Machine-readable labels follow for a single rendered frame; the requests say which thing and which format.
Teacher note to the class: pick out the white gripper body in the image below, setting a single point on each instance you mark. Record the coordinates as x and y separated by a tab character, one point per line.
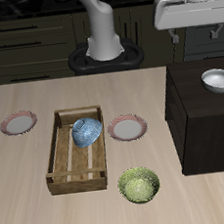
188	15

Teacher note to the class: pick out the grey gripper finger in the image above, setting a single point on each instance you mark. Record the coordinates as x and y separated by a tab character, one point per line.
174	37
215	32

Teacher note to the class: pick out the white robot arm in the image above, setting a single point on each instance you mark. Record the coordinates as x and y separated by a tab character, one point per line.
103	36

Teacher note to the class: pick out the white bowl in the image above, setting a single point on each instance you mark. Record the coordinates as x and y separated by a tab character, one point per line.
217	80

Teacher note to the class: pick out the pink-rimmed white plate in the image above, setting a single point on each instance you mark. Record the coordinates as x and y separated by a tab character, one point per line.
18	124
127	128

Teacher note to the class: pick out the blue patterned bowl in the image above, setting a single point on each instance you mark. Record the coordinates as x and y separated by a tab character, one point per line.
87	133

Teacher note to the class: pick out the green bowl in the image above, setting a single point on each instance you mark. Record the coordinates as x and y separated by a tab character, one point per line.
139	188

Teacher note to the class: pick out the dark wooden cabinet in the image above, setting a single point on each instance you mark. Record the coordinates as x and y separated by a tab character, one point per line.
205	133

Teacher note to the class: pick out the dark kitchen cupboards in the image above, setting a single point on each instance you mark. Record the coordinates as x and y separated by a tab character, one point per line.
27	38

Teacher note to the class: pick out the wooden slat tray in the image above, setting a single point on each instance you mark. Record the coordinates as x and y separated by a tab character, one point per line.
64	185

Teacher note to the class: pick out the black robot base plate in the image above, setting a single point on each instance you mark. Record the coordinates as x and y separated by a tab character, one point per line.
79	62

